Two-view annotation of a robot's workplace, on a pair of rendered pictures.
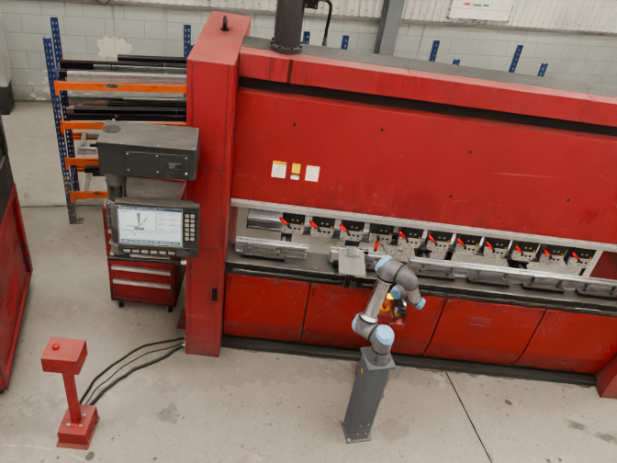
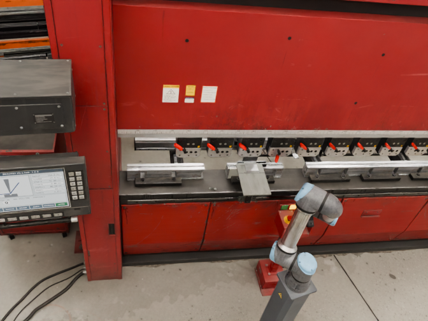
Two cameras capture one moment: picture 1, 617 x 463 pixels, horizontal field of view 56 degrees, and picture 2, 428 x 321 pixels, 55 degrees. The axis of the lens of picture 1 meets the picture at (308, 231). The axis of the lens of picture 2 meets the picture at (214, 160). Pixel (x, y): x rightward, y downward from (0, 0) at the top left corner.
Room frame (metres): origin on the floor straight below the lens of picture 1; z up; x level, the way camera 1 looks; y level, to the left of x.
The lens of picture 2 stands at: (1.28, 0.32, 2.93)
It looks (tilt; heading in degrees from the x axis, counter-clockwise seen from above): 44 degrees down; 348
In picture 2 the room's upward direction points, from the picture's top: 11 degrees clockwise
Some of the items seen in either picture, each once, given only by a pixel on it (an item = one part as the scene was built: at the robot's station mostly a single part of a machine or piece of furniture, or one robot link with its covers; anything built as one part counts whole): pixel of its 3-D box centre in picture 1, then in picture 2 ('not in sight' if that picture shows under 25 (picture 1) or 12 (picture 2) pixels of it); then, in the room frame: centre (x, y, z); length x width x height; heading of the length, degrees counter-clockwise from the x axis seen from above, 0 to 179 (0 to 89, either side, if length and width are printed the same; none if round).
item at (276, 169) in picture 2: (356, 257); (254, 170); (3.21, -0.37, 0.92); 0.39 x 0.06 x 0.10; 94
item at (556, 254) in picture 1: (551, 251); not in sight; (3.30, -1.68, 1.18); 0.15 x 0.09 x 0.17; 94
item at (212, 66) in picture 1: (215, 199); (98, 127); (3.31, 0.67, 1.15); 0.85 x 0.25 x 2.30; 4
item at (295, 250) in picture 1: (271, 247); (165, 171); (3.16, 0.24, 0.92); 0.50 x 0.06 x 0.10; 94
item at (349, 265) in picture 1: (352, 262); (253, 179); (3.05, -0.32, 1.00); 0.26 x 0.18 x 0.01; 4
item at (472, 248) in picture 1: (466, 241); (363, 142); (3.26, -1.08, 1.18); 0.15 x 0.09 x 0.17; 94
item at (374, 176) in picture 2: (487, 281); (380, 177); (3.22, -1.32, 0.89); 0.30 x 0.05 x 0.03; 94
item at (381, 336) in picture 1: (382, 338); (304, 265); (2.46, -0.54, 0.94); 0.13 x 0.12 x 0.14; 56
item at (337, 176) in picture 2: (432, 275); (329, 178); (3.19, -0.92, 0.89); 0.30 x 0.05 x 0.03; 94
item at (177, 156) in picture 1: (151, 200); (21, 156); (2.65, 0.90, 1.53); 0.51 x 0.25 x 0.85; 99
